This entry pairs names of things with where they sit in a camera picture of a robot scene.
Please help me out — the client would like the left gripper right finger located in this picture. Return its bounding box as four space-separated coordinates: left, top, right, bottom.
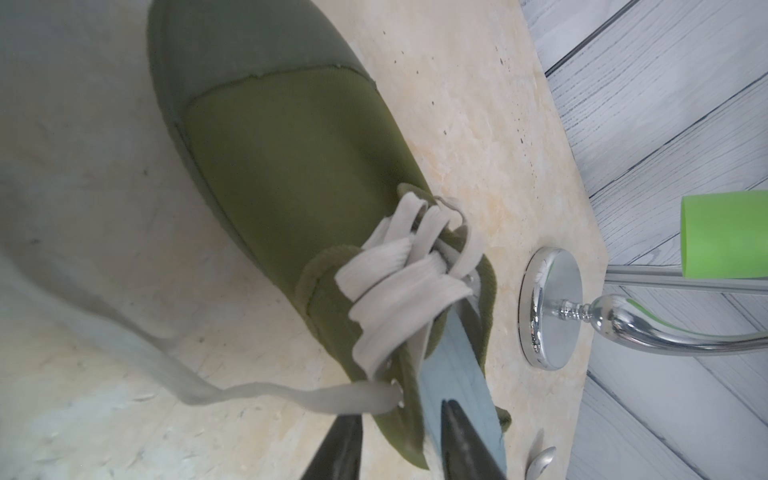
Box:
441 400 506 480

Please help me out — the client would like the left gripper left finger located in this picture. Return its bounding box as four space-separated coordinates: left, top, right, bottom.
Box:
301 415 363 480

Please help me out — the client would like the grey blue insole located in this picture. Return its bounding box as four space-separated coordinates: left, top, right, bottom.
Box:
418 305 507 479

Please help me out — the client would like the olive green shoe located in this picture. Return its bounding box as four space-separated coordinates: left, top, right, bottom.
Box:
0 0 512 470

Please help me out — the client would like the silver metal spoon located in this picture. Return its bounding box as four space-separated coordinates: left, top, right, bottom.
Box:
524 446 557 480

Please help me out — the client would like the silver metal cup stand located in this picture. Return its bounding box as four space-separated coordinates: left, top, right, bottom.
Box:
518 247 767 371

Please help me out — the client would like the green plastic wine glass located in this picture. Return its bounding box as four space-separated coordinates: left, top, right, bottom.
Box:
680 190 767 279

